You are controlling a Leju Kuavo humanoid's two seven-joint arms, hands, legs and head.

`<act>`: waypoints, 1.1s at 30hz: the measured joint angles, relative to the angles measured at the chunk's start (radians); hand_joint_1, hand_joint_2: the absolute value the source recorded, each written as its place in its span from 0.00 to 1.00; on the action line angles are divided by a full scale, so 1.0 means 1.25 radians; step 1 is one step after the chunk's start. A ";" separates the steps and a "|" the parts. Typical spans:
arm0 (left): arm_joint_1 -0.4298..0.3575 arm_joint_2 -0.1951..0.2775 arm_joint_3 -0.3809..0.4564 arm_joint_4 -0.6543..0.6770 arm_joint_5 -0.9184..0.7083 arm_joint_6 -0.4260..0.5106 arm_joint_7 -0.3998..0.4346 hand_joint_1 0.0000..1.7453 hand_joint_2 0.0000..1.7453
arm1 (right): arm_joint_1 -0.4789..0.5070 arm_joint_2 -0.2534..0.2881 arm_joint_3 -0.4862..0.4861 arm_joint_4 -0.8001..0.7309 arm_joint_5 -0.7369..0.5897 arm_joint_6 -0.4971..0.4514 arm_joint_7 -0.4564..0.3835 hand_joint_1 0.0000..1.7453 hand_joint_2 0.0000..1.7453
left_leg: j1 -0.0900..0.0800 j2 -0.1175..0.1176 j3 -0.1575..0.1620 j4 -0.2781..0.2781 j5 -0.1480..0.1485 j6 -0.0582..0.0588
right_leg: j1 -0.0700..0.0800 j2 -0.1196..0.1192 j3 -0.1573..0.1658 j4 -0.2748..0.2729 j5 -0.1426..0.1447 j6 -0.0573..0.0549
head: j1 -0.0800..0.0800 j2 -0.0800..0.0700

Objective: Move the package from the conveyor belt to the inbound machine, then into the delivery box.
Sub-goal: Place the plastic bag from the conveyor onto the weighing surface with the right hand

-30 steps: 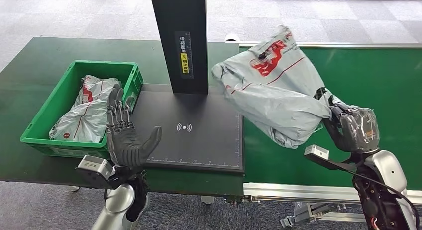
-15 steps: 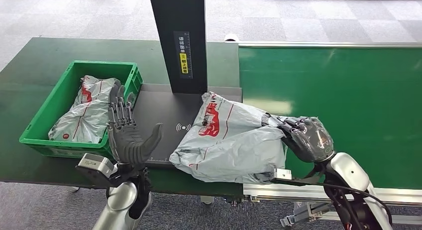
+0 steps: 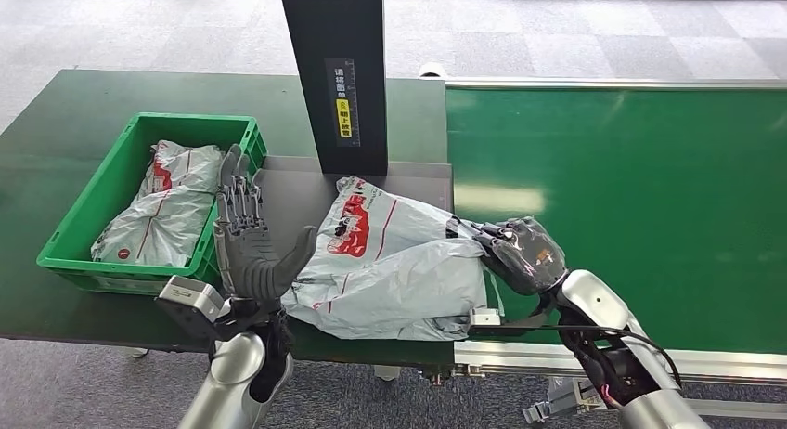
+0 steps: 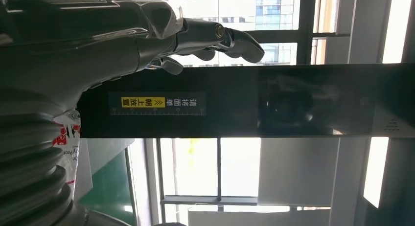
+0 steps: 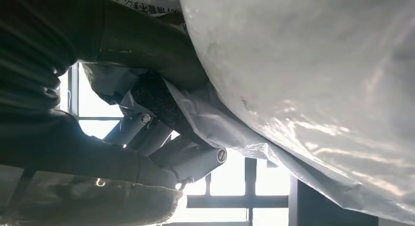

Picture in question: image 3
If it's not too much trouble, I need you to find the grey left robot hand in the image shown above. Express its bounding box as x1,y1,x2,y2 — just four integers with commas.
213,144,319,305

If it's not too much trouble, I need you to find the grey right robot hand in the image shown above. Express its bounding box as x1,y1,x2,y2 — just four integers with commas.
445,215,569,297

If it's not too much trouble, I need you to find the grey courier bag red print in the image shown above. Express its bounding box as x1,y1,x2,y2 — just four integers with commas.
281,175,506,344
90,139,226,268

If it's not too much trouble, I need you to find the green conveyor belt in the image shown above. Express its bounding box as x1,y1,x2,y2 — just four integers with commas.
445,87,787,356

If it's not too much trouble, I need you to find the black scanner column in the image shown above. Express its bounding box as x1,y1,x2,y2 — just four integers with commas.
277,0,390,177

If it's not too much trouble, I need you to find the yellow and black column label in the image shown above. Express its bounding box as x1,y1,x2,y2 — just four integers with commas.
324,57,362,149

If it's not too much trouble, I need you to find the green plastic crate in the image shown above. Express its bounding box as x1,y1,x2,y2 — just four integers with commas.
36,112,269,297

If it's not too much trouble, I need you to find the dark green table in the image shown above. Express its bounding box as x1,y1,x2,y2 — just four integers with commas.
0,69,457,367

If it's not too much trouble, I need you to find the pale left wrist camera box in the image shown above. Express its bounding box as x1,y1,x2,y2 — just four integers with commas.
153,275,226,343

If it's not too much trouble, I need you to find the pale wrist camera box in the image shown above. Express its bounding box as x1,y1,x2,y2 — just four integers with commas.
153,275,226,343
469,307,502,329

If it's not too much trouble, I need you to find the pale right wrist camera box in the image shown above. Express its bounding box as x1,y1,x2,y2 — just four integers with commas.
469,307,502,329

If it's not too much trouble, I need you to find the black scanner base plate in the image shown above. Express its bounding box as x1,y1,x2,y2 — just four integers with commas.
249,155,455,274

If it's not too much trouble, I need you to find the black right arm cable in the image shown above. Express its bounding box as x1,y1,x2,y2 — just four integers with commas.
470,324,684,391

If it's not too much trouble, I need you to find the grey conveyor bracket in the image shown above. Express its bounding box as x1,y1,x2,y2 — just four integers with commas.
523,376,607,425

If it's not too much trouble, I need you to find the aluminium conveyor frame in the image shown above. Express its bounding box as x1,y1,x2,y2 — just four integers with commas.
444,75,787,418

